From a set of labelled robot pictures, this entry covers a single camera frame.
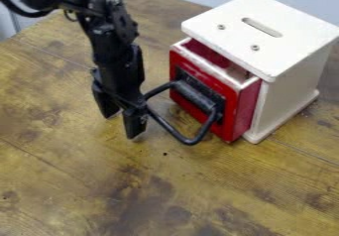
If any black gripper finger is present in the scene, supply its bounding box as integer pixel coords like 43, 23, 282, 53
123, 108, 148, 139
91, 82, 120, 119

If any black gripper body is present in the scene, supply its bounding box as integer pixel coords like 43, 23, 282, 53
91, 44, 146, 109

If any black metal drawer handle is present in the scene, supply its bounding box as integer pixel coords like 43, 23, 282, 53
144, 67, 227, 146

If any red wooden drawer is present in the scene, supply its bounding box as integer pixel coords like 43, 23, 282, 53
170, 38, 262, 143

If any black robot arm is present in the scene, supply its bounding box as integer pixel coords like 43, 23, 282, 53
0, 0, 147, 139

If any grey vertical pole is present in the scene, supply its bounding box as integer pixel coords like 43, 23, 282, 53
8, 7, 21, 33

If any white wooden box cabinet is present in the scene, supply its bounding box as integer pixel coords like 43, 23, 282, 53
182, 0, 339, 144

